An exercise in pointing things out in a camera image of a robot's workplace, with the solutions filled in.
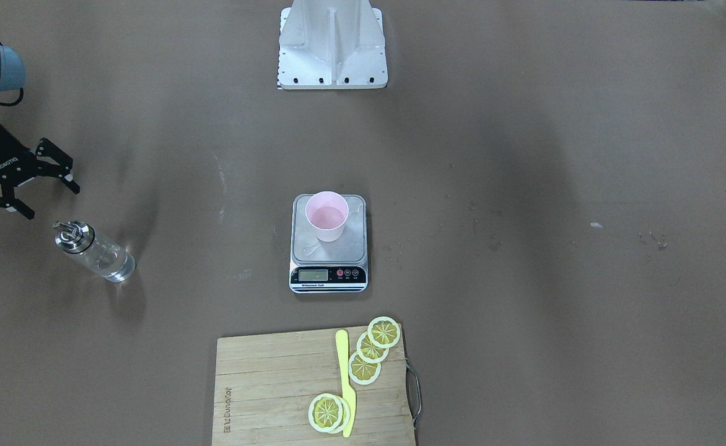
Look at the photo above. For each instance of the glass sauce bottle metal spout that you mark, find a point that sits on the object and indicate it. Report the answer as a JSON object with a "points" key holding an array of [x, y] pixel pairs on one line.
{"points": [[85, 245]]}

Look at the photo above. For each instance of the pink plastic cup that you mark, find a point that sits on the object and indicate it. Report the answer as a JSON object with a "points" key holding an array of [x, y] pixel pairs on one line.
{"points": [[327, 213]]}

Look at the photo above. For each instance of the digital kitchen scale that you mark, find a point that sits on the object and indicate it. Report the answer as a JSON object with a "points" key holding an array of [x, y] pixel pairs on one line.
{"points": [[338, 266]]}

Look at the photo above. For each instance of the bamboo cutting board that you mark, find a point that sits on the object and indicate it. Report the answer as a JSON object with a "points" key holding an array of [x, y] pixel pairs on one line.
{"points": [[265, 383]]}

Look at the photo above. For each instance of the yellow plastic knife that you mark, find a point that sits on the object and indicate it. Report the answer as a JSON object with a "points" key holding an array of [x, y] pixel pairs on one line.
{"points": [[347, 391]]}

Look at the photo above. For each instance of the lemon slice front pair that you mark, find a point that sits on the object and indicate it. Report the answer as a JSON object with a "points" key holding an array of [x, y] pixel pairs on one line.
{"points": [[328, 413]]}

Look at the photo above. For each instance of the lemon slice top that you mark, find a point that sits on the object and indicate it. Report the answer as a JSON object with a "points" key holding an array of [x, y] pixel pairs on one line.
{"points": [[384, 332]]}

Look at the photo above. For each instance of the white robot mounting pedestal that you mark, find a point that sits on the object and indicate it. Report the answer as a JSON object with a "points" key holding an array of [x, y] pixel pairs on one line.
{"points": [[331, 45]]}

